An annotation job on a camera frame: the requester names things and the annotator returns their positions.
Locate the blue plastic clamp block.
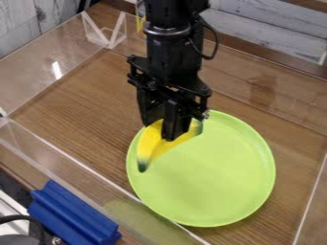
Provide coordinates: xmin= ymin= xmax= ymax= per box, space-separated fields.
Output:
xmin=28 ymin=180 xmax=122 ymax=245

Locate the clear acrylic enclosure wall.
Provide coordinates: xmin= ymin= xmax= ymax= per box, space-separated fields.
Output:
xmin=0 ymin=116 xmax=211 ymax=245

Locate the yellow labelled tin can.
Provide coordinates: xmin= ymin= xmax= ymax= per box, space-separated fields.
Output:
xmin=135 ymin=11 xmax=146 ymax=32

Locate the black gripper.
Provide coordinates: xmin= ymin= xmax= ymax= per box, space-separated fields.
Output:
xmin=128 ymin=30 xmax=212 ymax=142

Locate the yellow toy banana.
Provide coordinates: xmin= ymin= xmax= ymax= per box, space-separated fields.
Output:
xmin=136 ymin=120 xmax=203 ymax=172

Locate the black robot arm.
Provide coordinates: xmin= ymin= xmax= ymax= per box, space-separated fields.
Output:
xmin=128 ymin=0 xmax=212 ymax=141

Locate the green round plate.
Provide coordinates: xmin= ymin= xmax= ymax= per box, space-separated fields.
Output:
xmin=127 ymin=111 xmax=276 ymax=228

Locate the clear acrylic corner bracket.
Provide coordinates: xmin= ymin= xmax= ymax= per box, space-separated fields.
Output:
xmin=82 ymin=11 xmax=127 ymax=50

